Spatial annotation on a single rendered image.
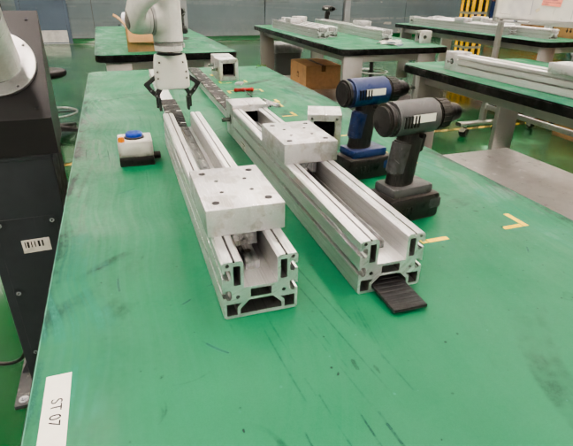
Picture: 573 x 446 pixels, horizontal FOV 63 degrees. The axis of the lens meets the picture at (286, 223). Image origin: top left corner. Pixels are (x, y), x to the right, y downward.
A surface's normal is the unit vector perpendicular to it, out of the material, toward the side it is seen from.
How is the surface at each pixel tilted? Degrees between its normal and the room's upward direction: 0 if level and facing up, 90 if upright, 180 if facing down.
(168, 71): 91
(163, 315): 0
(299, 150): 90
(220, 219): 90
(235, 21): 90
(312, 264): 0
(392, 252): 0
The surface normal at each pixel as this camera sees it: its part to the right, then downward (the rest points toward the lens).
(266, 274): 0.01, -0.90
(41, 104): 0.28, -0.31
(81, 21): 0.33, 0.43
